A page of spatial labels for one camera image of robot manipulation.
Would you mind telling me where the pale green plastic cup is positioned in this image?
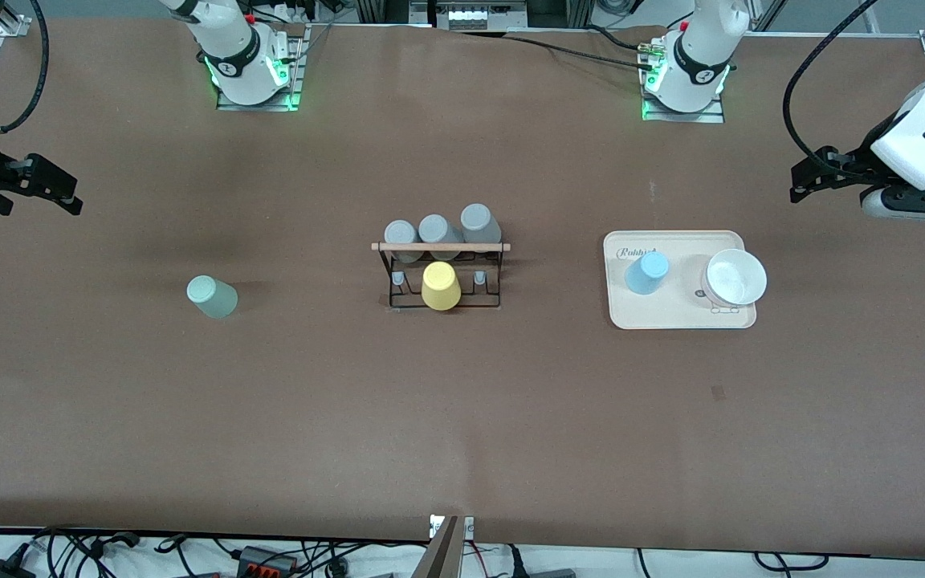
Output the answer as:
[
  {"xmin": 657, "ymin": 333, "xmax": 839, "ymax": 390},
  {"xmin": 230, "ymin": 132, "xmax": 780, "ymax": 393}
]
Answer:
[{"xmin": 186, "ymin": 275, "xmax": 239, "ymax": 320}]

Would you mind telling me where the light blue plastic cup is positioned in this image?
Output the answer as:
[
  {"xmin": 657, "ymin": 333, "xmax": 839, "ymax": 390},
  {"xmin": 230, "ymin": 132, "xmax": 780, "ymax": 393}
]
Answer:
[{"xmin": 624, "ymin": 250, "xmax": 670, "ymax": 295}]

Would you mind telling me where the white bowl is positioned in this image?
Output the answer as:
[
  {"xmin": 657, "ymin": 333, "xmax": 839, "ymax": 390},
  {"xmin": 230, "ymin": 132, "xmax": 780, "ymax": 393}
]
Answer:
[{"xmin": 700, "ymin": 248, "xmax": 768, "ymax": 308}]

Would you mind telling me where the cream rectangular tray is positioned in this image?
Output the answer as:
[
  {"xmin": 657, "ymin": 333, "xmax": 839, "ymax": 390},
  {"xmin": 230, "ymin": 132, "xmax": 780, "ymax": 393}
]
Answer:
[{"xmin": 603, "ymin": 230, "xmax": 758, "ymax": 331}]

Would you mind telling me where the grey plastic cup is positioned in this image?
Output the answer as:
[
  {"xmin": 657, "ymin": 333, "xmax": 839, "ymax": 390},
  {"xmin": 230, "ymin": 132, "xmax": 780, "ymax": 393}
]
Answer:
[
  {"xmin": 383, "ymin": 220, "xmax": 422, "ymax": 264},
  {"xmin": 460, "ymin": 203, "xmax": 503, "ymax": 246},
  {"xmin": 418, "ymin": 214, "xmax": 464, "ymax": 262}
]

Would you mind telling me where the white control box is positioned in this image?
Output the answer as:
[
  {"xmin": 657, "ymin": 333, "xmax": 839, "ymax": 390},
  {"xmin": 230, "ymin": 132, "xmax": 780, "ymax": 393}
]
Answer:
[{"xmin": 430, "ymin": 0, "xmax": 529, "ymax": 31}]

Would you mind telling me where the yellow plastic cup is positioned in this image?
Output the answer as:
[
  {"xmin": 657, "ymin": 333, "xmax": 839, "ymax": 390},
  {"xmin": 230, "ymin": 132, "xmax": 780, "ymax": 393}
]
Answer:
[{"xmin": 421, "ymin": 261, "xmax": 463, "ymax": 311}]

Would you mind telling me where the black orange power strip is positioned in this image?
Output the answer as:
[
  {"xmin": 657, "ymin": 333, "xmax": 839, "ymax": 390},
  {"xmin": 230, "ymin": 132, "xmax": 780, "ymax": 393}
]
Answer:
[{"xmin": 238, "ymin": 546, "xmax": 296, "ymax": 577}]

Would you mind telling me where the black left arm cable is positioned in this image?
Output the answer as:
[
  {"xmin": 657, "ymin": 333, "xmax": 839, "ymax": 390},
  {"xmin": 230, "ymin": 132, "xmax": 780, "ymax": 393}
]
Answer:
[{"xmin": 782, "ymin": 0, "xmax": 881, "ymax": 161}]

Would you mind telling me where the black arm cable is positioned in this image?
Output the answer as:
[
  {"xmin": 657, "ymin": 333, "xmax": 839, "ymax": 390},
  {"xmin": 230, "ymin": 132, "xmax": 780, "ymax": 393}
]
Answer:
[
  {"xmin": 0, "ymin": 0, "xmax": 51, "ymax": 137},
  {"xmin": 782, "ymin": 0, "xmax": 881, "ymax": 161}
]

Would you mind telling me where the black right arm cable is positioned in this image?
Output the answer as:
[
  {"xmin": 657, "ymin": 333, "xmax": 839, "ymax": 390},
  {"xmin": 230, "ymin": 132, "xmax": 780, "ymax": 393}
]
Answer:
[{"xmin": 0, "ymin": 0, "xmax": 51, "ymax": 137}]

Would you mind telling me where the black table cable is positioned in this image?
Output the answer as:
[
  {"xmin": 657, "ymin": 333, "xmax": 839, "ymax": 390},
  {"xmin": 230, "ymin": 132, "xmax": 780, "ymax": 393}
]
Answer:
[{"xmin": 462, "ymin": 26, "xmax": 656, "ymax": 69}]

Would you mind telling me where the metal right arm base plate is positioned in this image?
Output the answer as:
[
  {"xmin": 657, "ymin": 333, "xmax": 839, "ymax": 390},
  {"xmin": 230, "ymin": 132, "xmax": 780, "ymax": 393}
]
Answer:
[{"xmin": 216, "ymin": 24, "xmax": 307, "ymax": 112}]

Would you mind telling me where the black cable tangle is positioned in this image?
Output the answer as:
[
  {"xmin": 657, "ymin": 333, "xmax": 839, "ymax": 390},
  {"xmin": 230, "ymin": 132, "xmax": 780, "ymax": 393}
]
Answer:
[
  {"xmin": 631, "ymin": 548, "xmax": 833, "ymax": 577},
  {"xmin": 0, "ymin": 526, "xmax": 226, "ymax": 578},
  {"xmin": 294, "ymin": 539, "xmax": 431, "ymax": 578}
]

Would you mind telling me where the black wire cup rack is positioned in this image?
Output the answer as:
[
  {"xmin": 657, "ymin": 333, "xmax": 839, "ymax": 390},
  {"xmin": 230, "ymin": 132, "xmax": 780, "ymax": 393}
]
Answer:
[{"xmin": 371, "ymin": 239, "xmax": 512, "ymax": 312}]

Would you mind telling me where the wooden camera post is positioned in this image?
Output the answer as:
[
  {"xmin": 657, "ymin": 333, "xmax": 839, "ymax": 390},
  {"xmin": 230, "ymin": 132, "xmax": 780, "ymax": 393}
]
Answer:
[{"xmin": 413, "ymin": 515, "xmax": 475, "ymax": 578}]

